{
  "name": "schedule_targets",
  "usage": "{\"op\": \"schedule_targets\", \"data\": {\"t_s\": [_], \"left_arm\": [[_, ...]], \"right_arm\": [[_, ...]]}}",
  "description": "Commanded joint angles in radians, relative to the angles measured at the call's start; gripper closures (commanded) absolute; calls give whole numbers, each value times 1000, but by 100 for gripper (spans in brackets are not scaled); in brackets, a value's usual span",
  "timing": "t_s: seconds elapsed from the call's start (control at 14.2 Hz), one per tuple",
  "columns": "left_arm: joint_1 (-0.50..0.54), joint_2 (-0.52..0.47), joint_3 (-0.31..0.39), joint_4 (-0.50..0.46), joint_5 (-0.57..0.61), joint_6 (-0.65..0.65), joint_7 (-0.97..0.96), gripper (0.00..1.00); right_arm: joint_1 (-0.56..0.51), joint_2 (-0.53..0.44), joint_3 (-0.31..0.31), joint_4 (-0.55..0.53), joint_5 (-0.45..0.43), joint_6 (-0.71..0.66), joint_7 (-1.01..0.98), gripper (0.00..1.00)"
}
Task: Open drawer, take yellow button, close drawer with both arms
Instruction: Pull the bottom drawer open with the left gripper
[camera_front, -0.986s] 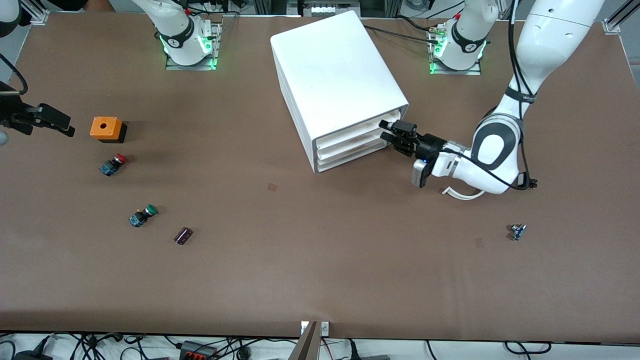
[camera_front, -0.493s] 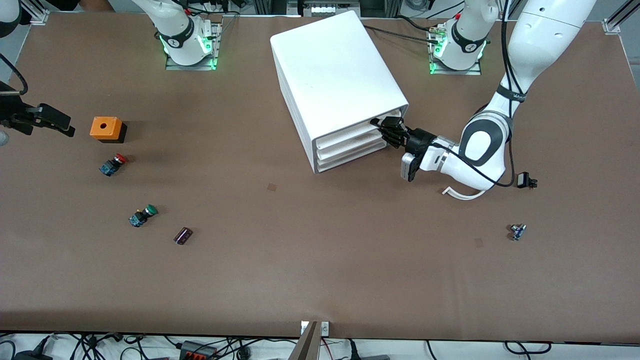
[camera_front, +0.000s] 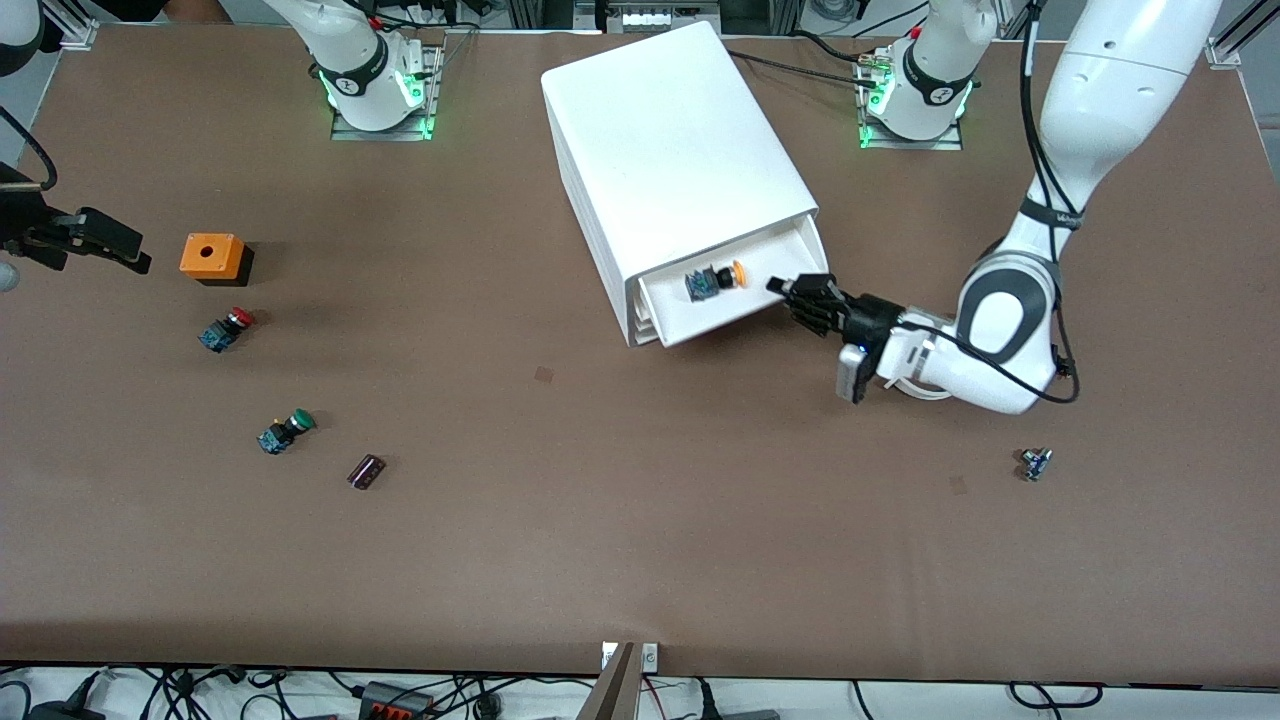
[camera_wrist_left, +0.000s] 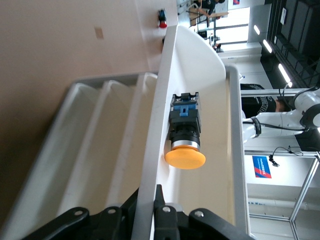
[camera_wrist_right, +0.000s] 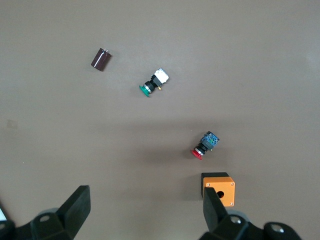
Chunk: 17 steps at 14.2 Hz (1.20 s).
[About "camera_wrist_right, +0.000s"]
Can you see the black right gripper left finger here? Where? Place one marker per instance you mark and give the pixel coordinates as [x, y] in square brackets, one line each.
[76, 210]

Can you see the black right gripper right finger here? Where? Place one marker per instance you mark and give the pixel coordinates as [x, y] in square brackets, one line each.
[212, 212]

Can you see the red mushroom push button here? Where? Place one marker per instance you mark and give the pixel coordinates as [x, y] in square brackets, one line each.
[206, 145]

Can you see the green mushroom push button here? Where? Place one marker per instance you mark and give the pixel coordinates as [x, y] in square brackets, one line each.
[155, 82]

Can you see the dark brown cylindrical capacitor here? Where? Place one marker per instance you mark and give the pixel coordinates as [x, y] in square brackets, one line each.
[101, 59]

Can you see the orange button enclosure box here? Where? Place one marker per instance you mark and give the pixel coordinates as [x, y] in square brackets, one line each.
[222, 185]

